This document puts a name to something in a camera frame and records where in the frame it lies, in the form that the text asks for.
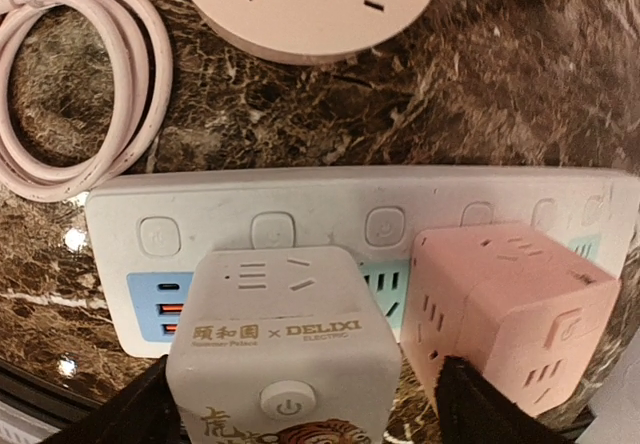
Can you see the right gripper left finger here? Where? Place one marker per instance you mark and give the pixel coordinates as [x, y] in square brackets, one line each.
[142, 412]

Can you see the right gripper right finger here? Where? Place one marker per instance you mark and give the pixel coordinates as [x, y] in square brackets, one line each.
[473, 411]

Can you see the pink cube socket adapter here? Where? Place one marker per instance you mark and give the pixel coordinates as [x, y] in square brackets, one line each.
[524, 310]

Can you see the white plug adapter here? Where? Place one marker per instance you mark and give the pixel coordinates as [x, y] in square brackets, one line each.
[282, 346]

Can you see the white multicolour power strip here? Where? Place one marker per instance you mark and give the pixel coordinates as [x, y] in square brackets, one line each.
[148, 232]

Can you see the pink round power socket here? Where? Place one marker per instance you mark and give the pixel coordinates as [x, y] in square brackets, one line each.
[308, 32]

